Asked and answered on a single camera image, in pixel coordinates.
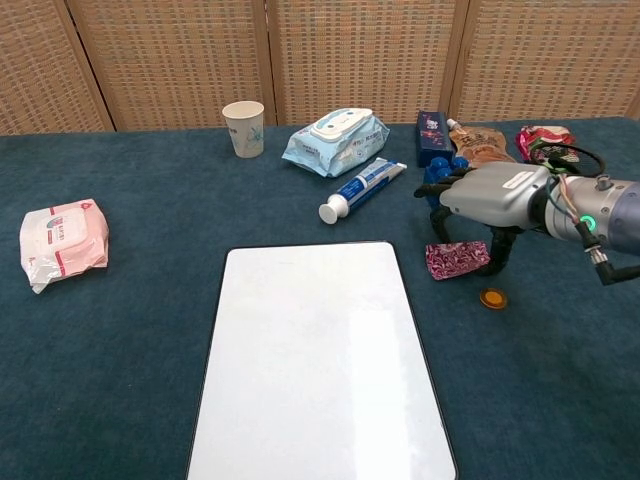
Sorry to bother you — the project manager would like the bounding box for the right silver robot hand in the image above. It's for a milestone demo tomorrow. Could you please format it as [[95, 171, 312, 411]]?
[[413, 161, 557, 278]]

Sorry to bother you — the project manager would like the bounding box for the blue white toothpaste tube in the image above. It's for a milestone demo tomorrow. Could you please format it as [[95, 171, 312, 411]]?
[[318, 156, 409, 226]]

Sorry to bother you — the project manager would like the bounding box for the white rectangular board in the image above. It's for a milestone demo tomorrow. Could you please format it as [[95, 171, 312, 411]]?
[[186, 241, 459, 480]]

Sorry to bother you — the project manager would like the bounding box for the brown spout pouch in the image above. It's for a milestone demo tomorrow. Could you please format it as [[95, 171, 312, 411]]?
[[446, 118, 519, 170]]

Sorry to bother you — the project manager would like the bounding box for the blue plastic building block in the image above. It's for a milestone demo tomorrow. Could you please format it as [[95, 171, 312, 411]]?
[[422, 155, 472, 207]]

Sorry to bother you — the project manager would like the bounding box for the red spout pouch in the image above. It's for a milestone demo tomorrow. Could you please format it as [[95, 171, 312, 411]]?
[[514, 124, 577, 163]]

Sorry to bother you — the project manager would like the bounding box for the dark blue carton box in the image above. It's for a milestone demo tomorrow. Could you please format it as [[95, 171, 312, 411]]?
[[415, 109, 457, 169]]

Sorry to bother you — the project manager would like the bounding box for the black mesh pen holder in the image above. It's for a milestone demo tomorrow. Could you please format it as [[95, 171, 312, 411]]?
[[528, 142, 605, 179]]

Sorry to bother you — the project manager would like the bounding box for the light blue wet wipes pack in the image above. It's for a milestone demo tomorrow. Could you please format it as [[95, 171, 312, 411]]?
[[281, 107, 391, 179]]

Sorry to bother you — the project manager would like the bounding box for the woven wooden folding screen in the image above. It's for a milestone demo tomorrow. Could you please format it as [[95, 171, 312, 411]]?
[[0, 0, 640, 136]]

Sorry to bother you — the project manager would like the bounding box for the white paper cup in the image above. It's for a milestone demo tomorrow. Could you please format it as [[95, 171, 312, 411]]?
[[221, 100, 265, 160]]

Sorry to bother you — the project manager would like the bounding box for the teal felt table cover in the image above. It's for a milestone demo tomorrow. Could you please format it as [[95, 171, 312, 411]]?
[[0, 116, 640, 480]]

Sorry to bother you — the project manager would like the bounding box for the pink wet wipes pack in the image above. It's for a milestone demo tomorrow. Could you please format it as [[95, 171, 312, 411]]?
[[18, 198, 111, 295]]

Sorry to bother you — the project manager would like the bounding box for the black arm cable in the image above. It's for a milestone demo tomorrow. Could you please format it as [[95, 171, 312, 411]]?
[[573, 215, 640, 287]]

